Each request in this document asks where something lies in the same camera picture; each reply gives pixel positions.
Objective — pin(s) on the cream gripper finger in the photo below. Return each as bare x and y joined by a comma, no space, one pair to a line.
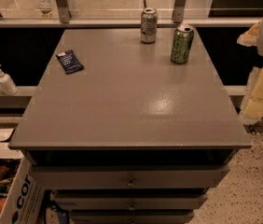
252,102
249,38

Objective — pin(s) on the green soda can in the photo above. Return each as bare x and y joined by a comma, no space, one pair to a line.
182,41

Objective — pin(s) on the silver soda can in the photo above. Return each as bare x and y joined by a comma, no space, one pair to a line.
148,30

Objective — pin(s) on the blue rxbar blueberry wrapper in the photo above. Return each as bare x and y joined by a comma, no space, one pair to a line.
69,62

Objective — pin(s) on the grey drawer cabinet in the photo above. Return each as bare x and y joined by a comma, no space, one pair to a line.
130,107

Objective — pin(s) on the top drawer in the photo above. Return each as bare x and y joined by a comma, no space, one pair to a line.
128,178

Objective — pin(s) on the drawer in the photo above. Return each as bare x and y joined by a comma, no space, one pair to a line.
135,217
130,202
128,178

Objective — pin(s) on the bottom drawer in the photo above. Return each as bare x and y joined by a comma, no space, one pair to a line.
135,217

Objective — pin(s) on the middle drawer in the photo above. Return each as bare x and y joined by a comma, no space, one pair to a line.
130,202

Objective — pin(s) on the white pump bottle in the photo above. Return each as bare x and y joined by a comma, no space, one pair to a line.
7,84

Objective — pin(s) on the white cardboard box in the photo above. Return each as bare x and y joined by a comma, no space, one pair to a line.
24,195

